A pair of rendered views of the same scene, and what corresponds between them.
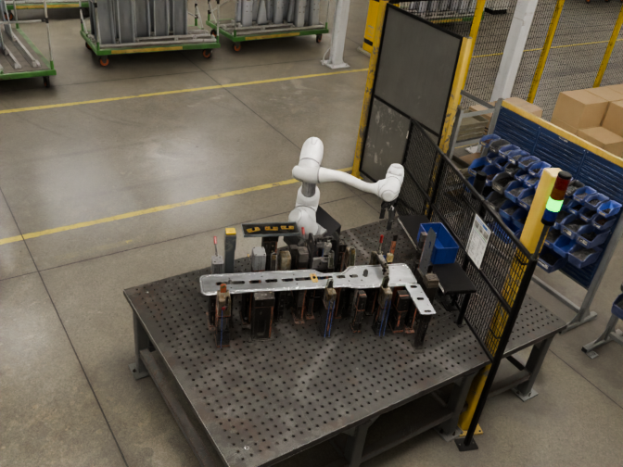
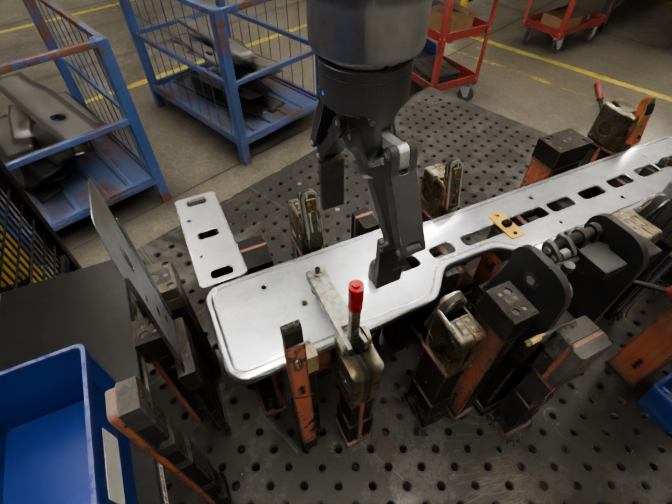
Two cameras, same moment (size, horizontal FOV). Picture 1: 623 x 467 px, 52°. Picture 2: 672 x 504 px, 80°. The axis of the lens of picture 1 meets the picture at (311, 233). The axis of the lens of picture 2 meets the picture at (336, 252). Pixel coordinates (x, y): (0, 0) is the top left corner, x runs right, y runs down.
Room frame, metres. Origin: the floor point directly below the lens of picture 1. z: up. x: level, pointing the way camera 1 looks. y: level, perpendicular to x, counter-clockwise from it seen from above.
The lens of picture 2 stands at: (3.83, -0.53, 1.64)
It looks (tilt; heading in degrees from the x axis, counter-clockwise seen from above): 48 degrees down; 172
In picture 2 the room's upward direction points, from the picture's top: straight up
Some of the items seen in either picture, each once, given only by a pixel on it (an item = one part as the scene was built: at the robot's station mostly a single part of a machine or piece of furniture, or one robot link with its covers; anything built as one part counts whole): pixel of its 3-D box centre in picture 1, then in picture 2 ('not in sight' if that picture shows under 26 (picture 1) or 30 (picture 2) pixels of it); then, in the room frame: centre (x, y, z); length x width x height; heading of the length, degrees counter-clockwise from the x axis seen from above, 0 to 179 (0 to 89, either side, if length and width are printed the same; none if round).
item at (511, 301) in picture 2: (337, 267); (477, 361); (3.52, -0.20, 0.91); 0.07 x 0.05 x 0.42; 17
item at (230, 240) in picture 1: (229, 260); not in sight; (3.42, 0.52, 0.92); 0.08 x 0.08 x 0.44; 17
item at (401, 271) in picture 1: (311, 279); (509, 221); (3.23, -0.04, 1.00); 1.38 x 0.22 x 0.02; 107
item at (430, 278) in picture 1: (425, 298); (181, 329); (3.34, -0.80, 0.88); 0.08 x 0.08 x 0.36; 17
